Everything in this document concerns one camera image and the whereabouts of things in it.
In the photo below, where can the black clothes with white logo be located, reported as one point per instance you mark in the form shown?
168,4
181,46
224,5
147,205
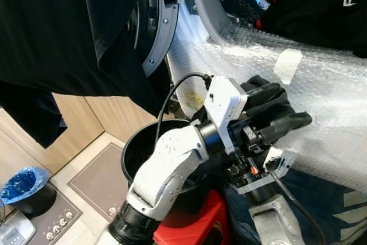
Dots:
315,18

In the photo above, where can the clear bubble wrap sheet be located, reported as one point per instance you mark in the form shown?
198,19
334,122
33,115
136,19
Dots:
332,107

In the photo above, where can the black bin with blue bag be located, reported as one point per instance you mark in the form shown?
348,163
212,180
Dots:
26,185

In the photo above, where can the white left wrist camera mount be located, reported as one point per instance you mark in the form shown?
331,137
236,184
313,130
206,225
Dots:
225,104

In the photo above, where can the black plastic bucket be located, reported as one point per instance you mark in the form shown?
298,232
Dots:
137,147

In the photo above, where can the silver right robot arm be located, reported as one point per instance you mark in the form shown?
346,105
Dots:
275,219

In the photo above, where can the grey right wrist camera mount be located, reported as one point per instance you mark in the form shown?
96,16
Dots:
278,164

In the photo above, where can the dark blue striped cloth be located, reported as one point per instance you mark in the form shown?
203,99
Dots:
338,210

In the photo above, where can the white bathroom scale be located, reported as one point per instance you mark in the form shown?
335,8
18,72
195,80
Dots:
14,230

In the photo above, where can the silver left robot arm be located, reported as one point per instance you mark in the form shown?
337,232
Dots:
166,164

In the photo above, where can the black gloved left gripper finger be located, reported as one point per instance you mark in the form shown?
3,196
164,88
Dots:
265,94
287,123

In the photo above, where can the beige tape piece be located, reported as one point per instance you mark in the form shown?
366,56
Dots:
288,65

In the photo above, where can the red plastic stool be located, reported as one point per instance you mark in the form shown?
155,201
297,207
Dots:
189,225

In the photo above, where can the black garment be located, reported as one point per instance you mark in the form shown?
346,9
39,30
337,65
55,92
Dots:
63,27

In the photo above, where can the grey round washer door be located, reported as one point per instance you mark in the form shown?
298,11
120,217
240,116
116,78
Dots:
166,21

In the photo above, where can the grey floor mat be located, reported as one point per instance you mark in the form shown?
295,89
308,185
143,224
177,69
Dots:
100,182

